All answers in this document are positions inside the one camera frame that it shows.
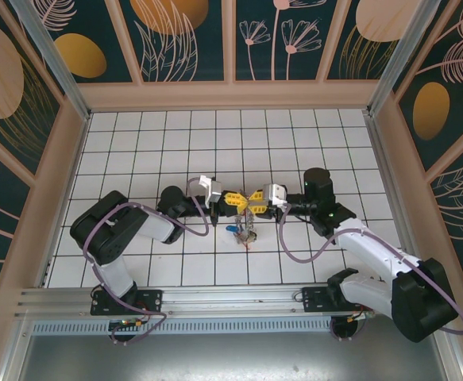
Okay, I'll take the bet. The slotted grey cable duct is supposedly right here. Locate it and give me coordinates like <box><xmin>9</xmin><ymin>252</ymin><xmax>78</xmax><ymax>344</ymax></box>
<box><xmin>28</xmin><ymin>319</ymin><xmax>441</xmax><ymax>337</ymax></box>

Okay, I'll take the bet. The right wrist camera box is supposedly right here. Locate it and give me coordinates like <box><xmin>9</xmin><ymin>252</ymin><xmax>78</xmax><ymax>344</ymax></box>
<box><xmin>261</xmin><ymin>182</ymin><xmax>290</xmax><ymax>207</ymax></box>

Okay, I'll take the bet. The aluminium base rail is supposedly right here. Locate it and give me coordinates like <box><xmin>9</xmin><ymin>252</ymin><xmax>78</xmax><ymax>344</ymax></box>
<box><xmin>14</xmin><ymin>280</ymin><xmax>449</xmax><ymax>322</ymax></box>

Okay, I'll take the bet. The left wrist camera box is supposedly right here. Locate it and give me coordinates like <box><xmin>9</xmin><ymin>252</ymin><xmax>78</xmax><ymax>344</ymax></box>
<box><xmin>197</xmin><ymin>174</ymin><xmax>226</xmax><ymax>206</ymax></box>

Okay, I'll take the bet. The grey sheet metal panel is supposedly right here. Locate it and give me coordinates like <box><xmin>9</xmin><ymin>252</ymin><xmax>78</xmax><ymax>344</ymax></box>
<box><xmin>0</xmin><ymin>333</ymin><xmax>463</xmax><ymax>381</ymax></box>

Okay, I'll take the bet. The aluminium side rail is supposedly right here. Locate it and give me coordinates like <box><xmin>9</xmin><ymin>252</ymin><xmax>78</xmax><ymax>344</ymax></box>
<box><xmin>364</xmin><ymin>112</ymin><xmax>429</xmax><ymax>283</ymax></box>

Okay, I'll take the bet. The metal disc with key rings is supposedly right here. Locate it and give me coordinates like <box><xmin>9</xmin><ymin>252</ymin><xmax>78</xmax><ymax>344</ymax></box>
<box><xmin>233</xmin><ymin>192</ymin><xmax>260</xmax><ymax>250</ymax></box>

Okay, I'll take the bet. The aluminium corner post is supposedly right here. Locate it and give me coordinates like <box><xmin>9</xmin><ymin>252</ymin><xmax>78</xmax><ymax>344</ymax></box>
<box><xmin>365</xmin><ymin>0</ymin><xmax>441</xmax><ymax>117</ymax></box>
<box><xmin>10</xmin><ymin>0</ymin><xmax>92</xmax><ymax>121</ymax></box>

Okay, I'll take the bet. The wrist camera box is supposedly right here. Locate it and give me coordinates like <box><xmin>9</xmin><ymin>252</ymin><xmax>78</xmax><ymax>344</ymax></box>
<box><xmin>197</xmin><ymin>174</ymin><xmax>226</xmax><ymax>206</ymax></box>
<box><xmin>261</xmin><ymin>182</ymin><xmax>290</xmax><ymax>207</ymax></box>

